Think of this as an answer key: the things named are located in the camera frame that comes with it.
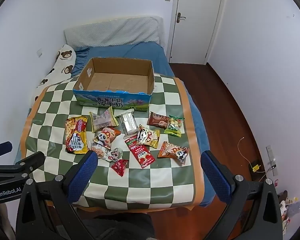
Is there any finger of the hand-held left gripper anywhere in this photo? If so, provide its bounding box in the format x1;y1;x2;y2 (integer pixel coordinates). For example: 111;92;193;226
0;141;13;159
0;151;45;181

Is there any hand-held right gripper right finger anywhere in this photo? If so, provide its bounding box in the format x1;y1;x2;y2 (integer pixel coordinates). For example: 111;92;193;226
200;150;283;240

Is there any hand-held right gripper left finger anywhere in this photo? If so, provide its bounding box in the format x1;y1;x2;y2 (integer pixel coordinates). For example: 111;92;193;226
16;150;98;240

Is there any small white cookie packet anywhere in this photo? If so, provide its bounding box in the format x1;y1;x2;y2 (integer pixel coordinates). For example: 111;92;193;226
91;141;110;160

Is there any yellow red noodle packet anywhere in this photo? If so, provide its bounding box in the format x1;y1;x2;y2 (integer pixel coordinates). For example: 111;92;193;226
65;116;89;155

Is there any orange panda snack packet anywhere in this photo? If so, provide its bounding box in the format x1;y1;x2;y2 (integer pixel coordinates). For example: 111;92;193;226
93;127;122;149
157;141;190;165

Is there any beige snack packet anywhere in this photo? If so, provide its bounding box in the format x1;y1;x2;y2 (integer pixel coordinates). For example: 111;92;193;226
89;106;119;133

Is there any long red snack packet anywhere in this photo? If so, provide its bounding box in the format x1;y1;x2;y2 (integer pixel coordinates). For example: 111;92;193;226
124;135;156;169

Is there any silver snack packet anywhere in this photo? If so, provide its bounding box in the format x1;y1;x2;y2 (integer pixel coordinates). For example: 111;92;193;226
116;109;138;139

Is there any yellow panda snack packet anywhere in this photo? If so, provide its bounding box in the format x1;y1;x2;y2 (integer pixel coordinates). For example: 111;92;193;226
136;124;160;148

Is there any cardboard box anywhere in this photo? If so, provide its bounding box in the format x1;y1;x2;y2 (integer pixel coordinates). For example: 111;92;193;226
73;57;155;112

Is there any small red snack packet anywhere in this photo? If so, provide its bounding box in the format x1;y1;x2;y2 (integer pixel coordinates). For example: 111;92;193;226
111;159;129;177

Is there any white power strip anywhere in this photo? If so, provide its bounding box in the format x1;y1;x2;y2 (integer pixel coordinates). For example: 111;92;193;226
266;144;278;177

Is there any green snack packet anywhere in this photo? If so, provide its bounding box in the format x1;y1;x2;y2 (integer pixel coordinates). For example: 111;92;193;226
164;115;185;137

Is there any green white checkered mat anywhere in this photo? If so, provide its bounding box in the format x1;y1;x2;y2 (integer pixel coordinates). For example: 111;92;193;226
19;73;205;209

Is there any brown snack packet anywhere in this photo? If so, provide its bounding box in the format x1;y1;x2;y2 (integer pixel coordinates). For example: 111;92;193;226
147;111;169;128

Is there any white bear print pillow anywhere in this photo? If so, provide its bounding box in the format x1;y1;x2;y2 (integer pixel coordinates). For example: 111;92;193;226
31;44;77;105

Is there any blue bed sheet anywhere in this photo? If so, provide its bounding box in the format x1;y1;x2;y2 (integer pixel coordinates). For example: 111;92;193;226
14;41;217;208

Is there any grey quilted pillow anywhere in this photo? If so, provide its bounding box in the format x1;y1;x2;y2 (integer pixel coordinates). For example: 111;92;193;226
64;16;164;49

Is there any white door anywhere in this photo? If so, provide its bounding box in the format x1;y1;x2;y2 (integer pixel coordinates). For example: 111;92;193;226
169;0;227;65

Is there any thin white cable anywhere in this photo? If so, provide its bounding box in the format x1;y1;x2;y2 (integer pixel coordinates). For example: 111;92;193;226
237;137;252;165

